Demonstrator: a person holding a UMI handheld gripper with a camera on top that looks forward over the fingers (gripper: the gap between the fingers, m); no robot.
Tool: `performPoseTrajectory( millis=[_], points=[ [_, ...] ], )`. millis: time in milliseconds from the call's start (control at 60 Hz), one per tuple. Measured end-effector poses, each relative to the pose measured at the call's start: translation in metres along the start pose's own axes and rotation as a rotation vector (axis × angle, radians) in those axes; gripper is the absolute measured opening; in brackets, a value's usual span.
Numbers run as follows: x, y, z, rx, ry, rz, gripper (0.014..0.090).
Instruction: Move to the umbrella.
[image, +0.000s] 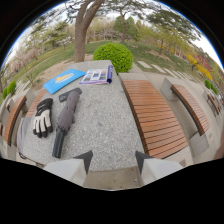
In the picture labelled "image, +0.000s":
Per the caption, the open magazine purple spine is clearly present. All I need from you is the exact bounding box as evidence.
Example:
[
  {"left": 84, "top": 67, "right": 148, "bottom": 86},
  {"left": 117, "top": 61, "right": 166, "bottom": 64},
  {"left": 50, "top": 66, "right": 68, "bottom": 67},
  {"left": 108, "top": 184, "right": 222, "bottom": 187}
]
[{"left": 79, "top": 64, "right": 114, "bottom": 85}]

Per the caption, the small black flat case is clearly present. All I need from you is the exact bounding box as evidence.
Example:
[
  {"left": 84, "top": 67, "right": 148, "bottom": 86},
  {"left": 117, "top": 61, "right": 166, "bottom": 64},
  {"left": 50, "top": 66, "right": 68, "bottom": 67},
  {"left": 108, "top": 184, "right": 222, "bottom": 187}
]
[{"left": 58, "top": 87, "right": 83, "bottom": 103}]

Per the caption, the round green bush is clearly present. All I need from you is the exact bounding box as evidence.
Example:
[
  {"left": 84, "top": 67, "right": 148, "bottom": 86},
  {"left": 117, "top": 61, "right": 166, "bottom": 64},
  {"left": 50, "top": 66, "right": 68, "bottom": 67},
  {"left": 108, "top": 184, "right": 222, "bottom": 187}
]
[{"left": 92, "top": 42, "right": 134, "bottom": 75}]

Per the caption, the blue flat book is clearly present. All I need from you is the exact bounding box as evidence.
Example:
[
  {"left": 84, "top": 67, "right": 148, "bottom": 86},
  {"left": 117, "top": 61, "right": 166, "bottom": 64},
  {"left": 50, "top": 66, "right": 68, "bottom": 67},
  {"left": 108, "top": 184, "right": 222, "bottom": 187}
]
[{"left": 42, "top": 68, "right": 87, "bottom": 95}]

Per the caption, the grey folded umbrella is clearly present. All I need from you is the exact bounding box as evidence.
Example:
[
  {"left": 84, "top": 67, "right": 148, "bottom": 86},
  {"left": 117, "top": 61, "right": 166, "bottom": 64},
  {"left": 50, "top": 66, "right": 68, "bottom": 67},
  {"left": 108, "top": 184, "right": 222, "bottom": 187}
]
[{"left": 51, "top": 89, "right": 82, "bottom": 159}]

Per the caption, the small green shrub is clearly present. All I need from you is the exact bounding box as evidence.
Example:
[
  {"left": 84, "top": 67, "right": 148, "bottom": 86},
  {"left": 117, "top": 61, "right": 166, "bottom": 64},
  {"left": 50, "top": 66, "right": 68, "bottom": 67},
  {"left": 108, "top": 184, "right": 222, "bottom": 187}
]
[
  {"left": 204, "top": 79, "right": 219, "bottom": 96},
  {"left": 1, "top": 80, "right": 18, "bottom": 100}
]

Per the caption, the wooden slat bench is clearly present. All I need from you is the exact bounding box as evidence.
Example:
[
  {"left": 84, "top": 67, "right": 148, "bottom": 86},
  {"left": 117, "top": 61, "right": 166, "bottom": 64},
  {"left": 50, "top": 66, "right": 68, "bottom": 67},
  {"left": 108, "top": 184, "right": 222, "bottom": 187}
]
[
  {"left": 121, "top": 79, "right": 190, "bottom": 160},
  {"left": 170, "top": 83, "right": 211, "bottom": 136},
  {"left": 206, "top": 93, "right": 222, "bottom": 116},
  {"left": 25, "top": 88, "right": 48, "bottom": 118},
  {"left": 2, "top": 95, "right": 28, "bottom": 147}
]

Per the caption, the black and white glove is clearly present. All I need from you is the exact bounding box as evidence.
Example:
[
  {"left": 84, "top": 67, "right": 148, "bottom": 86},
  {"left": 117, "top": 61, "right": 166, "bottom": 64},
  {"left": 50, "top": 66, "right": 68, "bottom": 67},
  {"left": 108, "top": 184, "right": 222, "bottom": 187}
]
[{"left": 32, "top": 97, "right": 54, "bottom": 139}]

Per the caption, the large tree trunk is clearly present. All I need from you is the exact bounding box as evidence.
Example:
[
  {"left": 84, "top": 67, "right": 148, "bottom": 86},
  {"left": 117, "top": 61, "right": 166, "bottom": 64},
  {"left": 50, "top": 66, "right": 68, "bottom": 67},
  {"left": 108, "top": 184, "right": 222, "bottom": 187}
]
[{"left": 68, "top": 0, "right": 105, "bottom": 64}]

